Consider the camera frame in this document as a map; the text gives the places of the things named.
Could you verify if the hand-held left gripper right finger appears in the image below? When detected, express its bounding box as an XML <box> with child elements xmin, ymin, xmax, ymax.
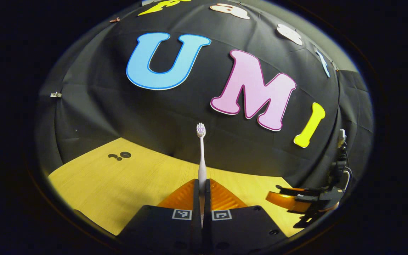
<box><xmin>204</xmin><ymin>178</ymin><xmax>289</xmax><ymax>255</ymax></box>

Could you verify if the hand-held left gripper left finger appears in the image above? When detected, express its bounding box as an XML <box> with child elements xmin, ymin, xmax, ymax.
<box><xmin>117</xmin><ymin>178</ymin><xmax>201</xmax><ymax>255</ymax></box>

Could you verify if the white toothbrush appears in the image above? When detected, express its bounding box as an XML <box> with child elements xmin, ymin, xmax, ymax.
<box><xmin>196</xmin><ymin>123</ymin><xmax>207</xmax><ymax>227</ymax></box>

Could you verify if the black backdrop cloth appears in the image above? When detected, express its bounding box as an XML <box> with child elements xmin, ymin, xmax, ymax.
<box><xmin>36</xmin><ymin>0</ymin><xmax>374</xmax><ymax>188</ymax></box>

